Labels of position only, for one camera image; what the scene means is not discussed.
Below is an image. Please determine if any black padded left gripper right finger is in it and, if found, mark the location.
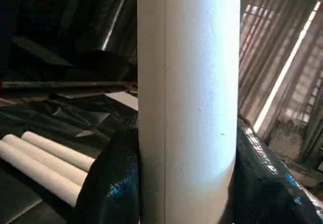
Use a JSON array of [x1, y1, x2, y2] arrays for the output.
[[228, 119, 323, 224]]

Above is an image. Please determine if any white flat board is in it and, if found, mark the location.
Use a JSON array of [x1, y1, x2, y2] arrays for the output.
[[104, 91, 139, 111]]

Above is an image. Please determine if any black work mat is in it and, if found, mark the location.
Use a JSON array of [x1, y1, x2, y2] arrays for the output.
[[0, 92, 142, 224]]

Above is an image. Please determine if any grey curtain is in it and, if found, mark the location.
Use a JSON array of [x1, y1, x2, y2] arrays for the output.
[[238, 0, 323, 164]]

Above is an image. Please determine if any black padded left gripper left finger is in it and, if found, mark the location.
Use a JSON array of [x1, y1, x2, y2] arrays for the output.
[[67, 127, 142, 224]]

